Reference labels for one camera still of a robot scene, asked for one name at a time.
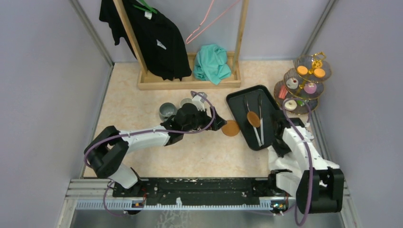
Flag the black baking tray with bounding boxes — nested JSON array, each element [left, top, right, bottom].
[[226, 85, 279, 151]]

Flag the wooden coaster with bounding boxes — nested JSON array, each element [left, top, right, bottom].
[[221, 120, 240, 137], [247, 111, 261, 128]]

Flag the metal tongs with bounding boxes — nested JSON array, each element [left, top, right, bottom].
[[243, 95, 263, 147]]

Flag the grey-blue ceramic mug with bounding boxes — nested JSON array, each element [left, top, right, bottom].
[[159, 103, 177, 122]]

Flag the teal cloth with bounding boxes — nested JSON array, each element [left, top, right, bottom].
[[193, 44, 231, 85]]

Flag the white towel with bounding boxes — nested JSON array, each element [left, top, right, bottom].
[[268, 146, 310, 178]]

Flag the orange biscuit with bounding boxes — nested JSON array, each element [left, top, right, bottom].
[[296, 66, 308, 76]]

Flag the white speckled mug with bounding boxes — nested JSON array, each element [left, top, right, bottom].
[[179, 98, 192, 108]]

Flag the three-tier glass stand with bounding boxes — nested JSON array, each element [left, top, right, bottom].
[[274, 52, 332, 115]]

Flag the red cake slice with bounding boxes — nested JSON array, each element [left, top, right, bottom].
[[278, 85, 288, 99]]

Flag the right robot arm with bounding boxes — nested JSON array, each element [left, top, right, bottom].
[[268, 117, 345, 214]]

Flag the pink hanger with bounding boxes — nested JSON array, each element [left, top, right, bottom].
[[185, 0, 243, 45]]

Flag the green hanger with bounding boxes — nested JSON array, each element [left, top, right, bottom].
[[132, 0, 158, 14]]

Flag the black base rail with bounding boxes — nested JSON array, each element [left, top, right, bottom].
[[112, 178, 292, 210]]

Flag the white glazed donut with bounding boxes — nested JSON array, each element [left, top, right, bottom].
[[283, 99, 298, 112]]

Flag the wooden clothes rack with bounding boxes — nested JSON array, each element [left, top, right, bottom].
[[113, 0, 249, 90]]

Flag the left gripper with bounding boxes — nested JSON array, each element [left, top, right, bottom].
[[182, 105, 226, 133]]

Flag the orange macaron on stand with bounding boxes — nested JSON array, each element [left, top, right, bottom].
[[313, 68, 326, 78]]

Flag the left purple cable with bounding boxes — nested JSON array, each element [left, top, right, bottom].
[[83, 91, 217, 218]]

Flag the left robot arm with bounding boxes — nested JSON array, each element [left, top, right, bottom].
[[84, 103, 227, 197]]

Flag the pink cupcake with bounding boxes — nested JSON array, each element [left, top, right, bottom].
[[304, 82, 317, 94]]

